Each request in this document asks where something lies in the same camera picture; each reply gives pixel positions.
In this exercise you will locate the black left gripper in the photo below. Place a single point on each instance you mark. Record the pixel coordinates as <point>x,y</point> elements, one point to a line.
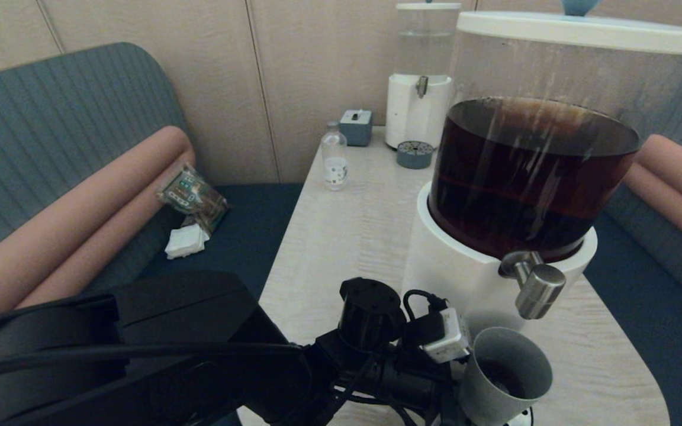
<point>412,381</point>

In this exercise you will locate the grey plastic cup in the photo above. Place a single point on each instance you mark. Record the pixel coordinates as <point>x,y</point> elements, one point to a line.
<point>495,384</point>

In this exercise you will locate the large steel dispenser tap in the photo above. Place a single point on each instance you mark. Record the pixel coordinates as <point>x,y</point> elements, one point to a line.
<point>539,290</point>

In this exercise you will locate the large perforated steel drip tray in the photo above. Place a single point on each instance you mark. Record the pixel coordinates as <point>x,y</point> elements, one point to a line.
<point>521,419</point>

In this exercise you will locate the large dispenser with brown tea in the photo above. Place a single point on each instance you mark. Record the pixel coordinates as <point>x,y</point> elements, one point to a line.
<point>465,266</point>

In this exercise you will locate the dark blue bench seat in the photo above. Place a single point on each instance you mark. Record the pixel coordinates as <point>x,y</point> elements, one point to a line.
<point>240,236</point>
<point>672,355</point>

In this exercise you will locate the small grey drip tray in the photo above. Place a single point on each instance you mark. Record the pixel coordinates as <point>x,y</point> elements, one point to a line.
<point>415,157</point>

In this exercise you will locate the grey-blue ribbed bench backrest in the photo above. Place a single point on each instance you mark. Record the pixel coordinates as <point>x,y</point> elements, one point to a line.
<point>666,253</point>
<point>51,118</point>

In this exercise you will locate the clear plastic bottle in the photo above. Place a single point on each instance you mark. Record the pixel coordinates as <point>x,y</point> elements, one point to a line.
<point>335,165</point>

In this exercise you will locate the small dispenser with clear water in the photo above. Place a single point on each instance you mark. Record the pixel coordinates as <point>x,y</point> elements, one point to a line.
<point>415,116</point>

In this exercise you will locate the grey tissue box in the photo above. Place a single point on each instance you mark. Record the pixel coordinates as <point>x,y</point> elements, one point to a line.
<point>356,129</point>

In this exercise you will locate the white folded napkins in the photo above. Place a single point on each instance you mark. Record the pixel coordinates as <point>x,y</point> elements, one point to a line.
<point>186,242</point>

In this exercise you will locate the small steel dispenser tap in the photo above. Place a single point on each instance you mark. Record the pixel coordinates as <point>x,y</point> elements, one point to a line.
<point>421,87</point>

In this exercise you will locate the green printed snack packet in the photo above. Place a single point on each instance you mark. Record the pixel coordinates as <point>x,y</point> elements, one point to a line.
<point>190,195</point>

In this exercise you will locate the large white dispenser lid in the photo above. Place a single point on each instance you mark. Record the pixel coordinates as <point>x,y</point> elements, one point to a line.
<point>584,34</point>

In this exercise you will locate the small white dispenser lid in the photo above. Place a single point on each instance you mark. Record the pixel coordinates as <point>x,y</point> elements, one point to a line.
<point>428,5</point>

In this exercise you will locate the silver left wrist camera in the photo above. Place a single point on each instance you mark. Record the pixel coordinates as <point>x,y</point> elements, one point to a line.
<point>447,340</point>

